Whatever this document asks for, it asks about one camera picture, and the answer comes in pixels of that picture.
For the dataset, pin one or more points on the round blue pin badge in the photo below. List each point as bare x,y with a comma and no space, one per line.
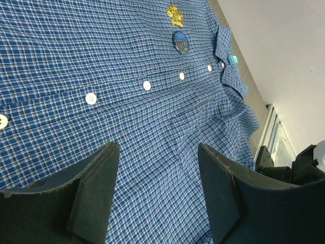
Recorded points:
181,42

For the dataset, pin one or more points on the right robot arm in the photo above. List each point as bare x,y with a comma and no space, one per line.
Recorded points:
307,167

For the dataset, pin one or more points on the teal collar label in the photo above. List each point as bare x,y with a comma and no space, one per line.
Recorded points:
233,59

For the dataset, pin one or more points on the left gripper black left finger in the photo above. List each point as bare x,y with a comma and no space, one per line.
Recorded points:
71,206

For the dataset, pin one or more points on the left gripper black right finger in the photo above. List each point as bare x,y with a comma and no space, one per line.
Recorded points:
245,206

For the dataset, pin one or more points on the gold leaf brooch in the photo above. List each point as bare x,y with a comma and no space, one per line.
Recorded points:
175,15

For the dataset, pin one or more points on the blue plaid shirt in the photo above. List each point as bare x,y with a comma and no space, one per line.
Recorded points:
55,52

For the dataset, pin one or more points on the aluminium frame rail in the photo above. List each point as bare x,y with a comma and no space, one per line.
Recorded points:
276,140

